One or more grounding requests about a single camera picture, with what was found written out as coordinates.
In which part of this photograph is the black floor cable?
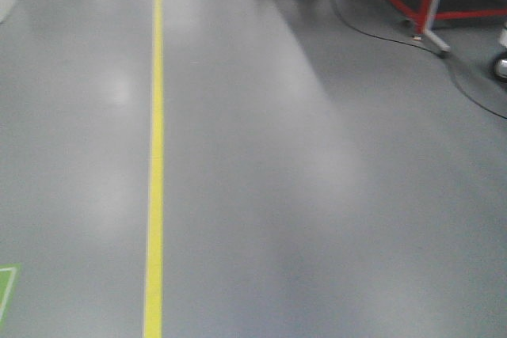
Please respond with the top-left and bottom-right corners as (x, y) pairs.
(326, 0), (507, 120)

